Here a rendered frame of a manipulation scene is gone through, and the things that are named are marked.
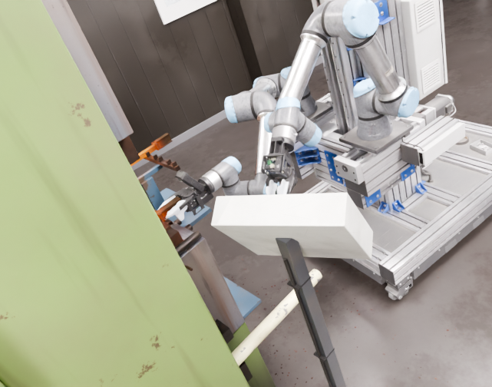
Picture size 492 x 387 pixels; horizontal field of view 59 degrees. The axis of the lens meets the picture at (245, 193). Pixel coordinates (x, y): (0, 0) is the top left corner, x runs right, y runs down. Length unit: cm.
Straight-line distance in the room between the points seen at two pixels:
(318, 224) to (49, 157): 56
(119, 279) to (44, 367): 23
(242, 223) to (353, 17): 77
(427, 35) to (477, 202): 86
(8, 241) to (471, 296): 197
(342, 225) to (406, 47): 138
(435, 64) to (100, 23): 286
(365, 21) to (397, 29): 67
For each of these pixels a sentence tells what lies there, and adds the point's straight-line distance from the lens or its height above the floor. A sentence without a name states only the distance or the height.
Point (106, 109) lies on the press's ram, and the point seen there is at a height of 146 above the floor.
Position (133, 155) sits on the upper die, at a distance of 132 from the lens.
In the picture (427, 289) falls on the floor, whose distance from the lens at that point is 237.
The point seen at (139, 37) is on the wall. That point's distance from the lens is 432.
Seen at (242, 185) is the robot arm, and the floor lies 91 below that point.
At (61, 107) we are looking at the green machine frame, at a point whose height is 158.
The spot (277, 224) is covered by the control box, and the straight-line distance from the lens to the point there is 102.
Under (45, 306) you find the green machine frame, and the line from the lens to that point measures 99.
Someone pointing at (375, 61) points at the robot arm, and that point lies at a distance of 163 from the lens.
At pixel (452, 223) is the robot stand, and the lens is 236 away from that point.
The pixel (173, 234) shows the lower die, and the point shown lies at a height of 98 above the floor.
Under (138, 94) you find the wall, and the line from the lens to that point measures 435.
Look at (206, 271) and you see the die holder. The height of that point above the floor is 80.
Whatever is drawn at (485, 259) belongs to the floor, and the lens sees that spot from 250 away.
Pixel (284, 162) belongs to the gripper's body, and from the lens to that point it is 129.
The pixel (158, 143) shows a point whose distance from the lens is 218.
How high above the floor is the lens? 178
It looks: 32 degrees down
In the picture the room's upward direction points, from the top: 21 degrees counter-clockwise
